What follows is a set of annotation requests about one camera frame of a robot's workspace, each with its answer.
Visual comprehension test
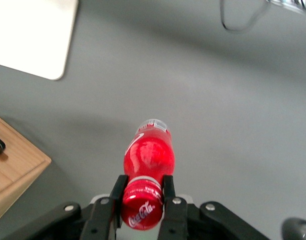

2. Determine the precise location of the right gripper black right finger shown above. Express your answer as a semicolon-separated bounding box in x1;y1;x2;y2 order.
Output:
159;174;189;240

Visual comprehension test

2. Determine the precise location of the thin black looped cable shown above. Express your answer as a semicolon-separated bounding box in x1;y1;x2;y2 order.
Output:
219;0;271;33

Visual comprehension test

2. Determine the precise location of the wooden drawer front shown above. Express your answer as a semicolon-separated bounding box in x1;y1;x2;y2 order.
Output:
0;112;51;182

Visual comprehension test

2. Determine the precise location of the white rectangular tray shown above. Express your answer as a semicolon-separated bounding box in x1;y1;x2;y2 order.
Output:
0;0;80;81

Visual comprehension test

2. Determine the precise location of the shiny table edge strip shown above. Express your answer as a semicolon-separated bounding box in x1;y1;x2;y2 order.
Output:
265;0;306;12

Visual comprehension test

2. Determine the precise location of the dark grey rounded fitting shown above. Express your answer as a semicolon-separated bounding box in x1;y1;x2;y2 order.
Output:
282;217;306;240

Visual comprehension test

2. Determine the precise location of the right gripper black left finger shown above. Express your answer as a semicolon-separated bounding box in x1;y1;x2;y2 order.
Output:
80;174;130;240

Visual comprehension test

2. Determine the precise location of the red coke bottle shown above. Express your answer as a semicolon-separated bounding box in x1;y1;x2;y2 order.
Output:
120;119;175;230

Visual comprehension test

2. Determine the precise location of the wooden drawer cabinet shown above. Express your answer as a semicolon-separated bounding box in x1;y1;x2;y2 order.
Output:
0;111;52;226

